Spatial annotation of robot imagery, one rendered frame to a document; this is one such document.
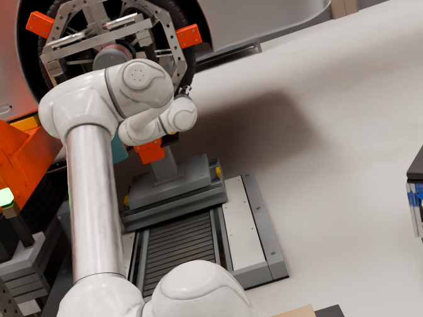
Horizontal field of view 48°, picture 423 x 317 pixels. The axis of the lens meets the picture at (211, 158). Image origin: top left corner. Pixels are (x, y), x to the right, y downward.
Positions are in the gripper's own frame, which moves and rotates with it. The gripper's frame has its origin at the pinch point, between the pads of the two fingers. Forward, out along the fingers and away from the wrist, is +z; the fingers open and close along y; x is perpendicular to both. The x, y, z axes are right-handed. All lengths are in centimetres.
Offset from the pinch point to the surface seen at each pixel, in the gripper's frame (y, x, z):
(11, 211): -45, 38, -63
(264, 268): -32, -48, -57
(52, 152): -51, 39, 4
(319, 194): -14, -76, -6
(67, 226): -61, 20, -32
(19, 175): -47, 44, -36
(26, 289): -90, 24, -39
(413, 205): 15, -74, -69
